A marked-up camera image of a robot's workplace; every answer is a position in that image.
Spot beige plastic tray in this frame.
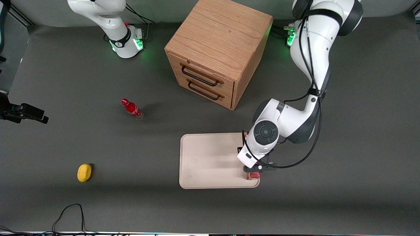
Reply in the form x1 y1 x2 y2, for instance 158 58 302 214
179 132 260 189

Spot yellow lemon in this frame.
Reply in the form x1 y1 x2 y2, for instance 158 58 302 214
77 164 93 183

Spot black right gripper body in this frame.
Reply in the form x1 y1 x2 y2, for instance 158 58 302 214
0 94 21 124

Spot black arm base cable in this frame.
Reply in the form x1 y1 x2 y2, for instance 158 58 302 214
272 25 292 38
126 4 156 41

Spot wooden drawer cabinet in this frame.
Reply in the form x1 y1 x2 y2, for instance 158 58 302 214
164 0 274 111

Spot thin black looped cable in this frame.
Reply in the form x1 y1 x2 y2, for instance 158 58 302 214
52 204 99 235

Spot red cola bottle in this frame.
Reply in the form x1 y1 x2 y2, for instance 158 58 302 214
121 98 144 120

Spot black left arm base cable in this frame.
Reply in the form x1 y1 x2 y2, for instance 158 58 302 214
272 25 292 38

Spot black right arm base cable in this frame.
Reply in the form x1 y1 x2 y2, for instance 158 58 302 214
126 4 156 41

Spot black metal drawer handle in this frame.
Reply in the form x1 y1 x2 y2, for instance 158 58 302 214
188 81 221 101
181 65 220 87

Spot dark right arm cable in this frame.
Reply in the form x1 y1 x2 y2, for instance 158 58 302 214
0 0 11 63

